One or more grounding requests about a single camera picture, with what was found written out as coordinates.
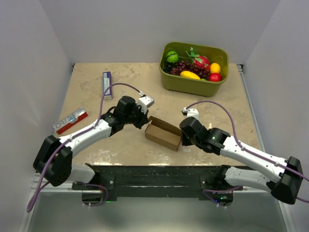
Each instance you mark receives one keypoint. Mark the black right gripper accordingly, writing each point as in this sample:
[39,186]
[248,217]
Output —
[184,141]

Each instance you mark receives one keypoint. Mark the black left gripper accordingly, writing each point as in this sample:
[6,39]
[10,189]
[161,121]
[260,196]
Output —
[144,117]

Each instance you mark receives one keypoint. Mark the brown cardboard paper box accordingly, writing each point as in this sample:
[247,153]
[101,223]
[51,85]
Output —
[163,133]

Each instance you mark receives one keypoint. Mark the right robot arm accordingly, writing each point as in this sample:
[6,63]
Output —
[281,177]

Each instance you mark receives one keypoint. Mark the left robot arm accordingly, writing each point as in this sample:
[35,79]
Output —
[54,159]

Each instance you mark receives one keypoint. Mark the purple toothpaste box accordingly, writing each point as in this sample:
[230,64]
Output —
[106,83]

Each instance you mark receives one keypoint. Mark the red white toothpaste box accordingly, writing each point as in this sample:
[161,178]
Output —
[69,121]

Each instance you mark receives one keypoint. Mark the green plastic bin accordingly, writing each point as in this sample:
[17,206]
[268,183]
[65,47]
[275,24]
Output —
[198,87]

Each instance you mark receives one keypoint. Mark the dark blue toy grapes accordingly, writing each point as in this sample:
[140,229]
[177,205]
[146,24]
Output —
[168,67]

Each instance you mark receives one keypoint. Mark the yellow toy mango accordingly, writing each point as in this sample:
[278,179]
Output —
[190,75]

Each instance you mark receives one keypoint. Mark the red toy apple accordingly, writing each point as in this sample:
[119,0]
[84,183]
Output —
[215,77]

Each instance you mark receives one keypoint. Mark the dark red toy grapes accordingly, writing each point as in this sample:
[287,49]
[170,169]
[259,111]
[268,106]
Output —
[187,66]

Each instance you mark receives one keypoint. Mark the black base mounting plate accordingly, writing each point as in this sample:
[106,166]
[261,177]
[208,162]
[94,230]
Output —
[200,182]

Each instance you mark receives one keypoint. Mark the green toy fruit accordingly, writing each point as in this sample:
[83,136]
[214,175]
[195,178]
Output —
[172,56]

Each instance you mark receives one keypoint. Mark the orange toy fruit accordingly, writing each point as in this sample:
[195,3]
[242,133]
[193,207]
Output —
[215,68]

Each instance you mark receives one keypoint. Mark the pink toy dragon fruit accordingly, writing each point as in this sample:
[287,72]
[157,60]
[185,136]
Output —
[199,60]

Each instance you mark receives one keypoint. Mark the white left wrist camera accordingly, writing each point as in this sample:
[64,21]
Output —
[145,103]

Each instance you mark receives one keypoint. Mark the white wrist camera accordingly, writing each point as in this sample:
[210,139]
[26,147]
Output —
[191,112]
[145,103]

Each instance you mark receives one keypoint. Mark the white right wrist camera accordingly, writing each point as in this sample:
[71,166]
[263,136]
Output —
[191,112]

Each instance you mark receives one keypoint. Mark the aluminium frame rail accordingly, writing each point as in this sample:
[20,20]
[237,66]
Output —
[259,137]

